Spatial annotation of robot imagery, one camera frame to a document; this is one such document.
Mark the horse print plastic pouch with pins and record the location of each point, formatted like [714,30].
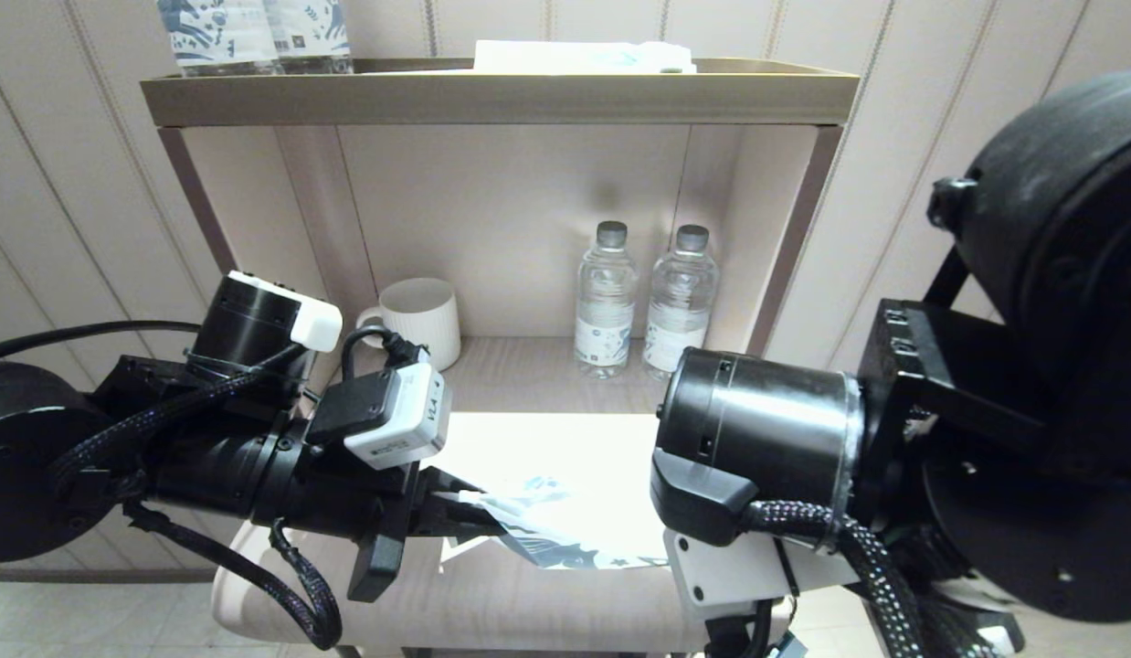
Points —
[565,512]

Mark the beige wooden shelf unit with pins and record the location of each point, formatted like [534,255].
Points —
[492,100]

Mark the white ribbed ceramic mug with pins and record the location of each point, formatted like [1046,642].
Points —
[424,320]

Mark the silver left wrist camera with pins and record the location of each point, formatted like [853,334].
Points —
[392,420]

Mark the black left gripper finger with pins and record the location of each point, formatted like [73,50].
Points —
[456,528]
[460,509]

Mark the white packet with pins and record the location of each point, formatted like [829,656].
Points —
[565,57]

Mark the water bottle blue print label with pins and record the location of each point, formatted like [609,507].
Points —
[310,32]

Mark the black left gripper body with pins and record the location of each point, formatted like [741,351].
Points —
[337,493]

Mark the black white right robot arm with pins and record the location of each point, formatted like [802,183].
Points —
[1031,411]

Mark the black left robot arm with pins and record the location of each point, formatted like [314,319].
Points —
[36,457]

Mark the patterned pouches on top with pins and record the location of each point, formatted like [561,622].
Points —
[214,37]

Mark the clear water bottle black cap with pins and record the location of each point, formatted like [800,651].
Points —
[607,311]
[680,302]

